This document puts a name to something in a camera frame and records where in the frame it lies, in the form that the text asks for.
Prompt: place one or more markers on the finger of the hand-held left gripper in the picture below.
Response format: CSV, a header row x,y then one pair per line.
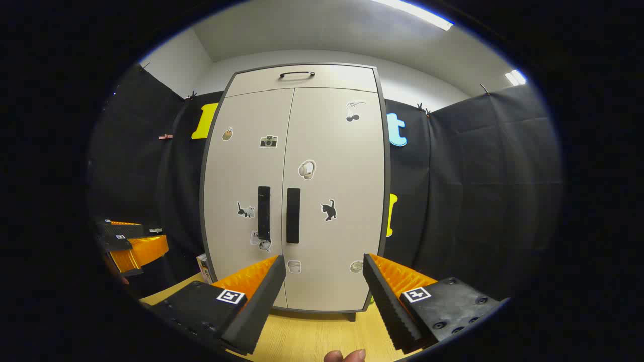
x,y
121,229
143,251

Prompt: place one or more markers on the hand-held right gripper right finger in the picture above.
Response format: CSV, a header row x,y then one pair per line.
x,y
390,311

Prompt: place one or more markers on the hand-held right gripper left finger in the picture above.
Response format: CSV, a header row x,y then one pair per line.
x,y
261,306

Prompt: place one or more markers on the beige cabinet door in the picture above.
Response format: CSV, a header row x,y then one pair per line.
x,y
236,171
342,166

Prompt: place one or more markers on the grey double-door shoe cabinet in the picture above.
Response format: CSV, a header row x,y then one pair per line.
x,y
386,176

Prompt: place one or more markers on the small pale box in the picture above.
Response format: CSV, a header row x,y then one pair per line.
x,y
204,269

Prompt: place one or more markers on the black backdrop cloth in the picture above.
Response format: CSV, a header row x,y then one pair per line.
x,y
478,176

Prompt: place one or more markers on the short ceiling light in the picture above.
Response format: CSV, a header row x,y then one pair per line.
x,y
515,78

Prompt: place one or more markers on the long ceiling light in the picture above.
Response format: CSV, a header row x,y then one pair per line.
x,y
417,12

